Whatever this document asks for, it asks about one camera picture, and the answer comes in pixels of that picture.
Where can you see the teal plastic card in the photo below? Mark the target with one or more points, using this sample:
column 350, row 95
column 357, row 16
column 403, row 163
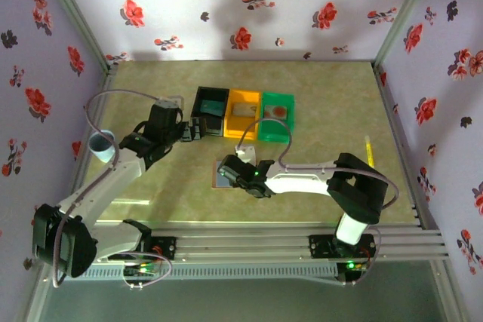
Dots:
column 211, row 108

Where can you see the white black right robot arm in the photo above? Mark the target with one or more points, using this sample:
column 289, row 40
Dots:
column 298, row 182

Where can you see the grey beige card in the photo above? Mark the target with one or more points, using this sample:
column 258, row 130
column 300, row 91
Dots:
column 244, row 109

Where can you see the white card with red circles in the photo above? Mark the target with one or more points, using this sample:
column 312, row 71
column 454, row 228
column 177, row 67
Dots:
column 276, row 111

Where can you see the black plastic bin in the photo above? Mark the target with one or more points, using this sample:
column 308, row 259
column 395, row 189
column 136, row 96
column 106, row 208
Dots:
column 215, row 127

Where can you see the yellow plastic bin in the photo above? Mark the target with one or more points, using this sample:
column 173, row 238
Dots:
column 241, row 127

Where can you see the green plastic bin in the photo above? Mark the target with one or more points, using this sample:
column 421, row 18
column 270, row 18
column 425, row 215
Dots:
column 275, row 129

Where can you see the blue grey mug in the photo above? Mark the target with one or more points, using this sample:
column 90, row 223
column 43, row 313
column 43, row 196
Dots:
column 102, row 152

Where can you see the yellow pen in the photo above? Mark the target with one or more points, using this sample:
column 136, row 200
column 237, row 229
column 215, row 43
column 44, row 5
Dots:
column 369, row 150

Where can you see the circuit board with LED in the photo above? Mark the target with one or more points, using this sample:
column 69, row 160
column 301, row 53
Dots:
column 351, row 265
column 141, row 270

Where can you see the aluminium side rail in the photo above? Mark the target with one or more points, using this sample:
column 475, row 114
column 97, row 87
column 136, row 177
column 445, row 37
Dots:
column 390, row 111
column 103, row 99

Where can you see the aluminium front rail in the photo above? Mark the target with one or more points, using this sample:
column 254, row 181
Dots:
column 241, row 246

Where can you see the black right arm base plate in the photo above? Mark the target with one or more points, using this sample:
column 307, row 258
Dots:
column 319, row 246

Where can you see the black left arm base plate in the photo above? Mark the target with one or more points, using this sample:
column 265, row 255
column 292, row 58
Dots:
column 168, row 248

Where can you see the aluminium corner post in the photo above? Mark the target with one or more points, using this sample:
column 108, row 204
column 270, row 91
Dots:
column 76, row 13
column 405, row 13

